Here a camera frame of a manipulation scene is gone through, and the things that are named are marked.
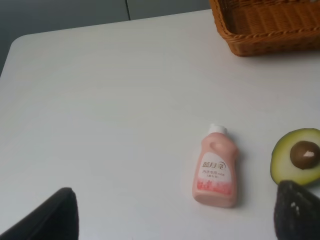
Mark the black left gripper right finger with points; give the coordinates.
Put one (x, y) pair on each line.
(296, 212)

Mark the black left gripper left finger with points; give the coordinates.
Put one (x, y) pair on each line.
(55, 219)

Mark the brown wicker basket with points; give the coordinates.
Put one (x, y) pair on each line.
(260, 27)

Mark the halved avocado with pit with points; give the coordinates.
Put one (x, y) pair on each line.
(296, 157)

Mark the pink detergent bottle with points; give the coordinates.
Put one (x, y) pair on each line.
(215, 180)

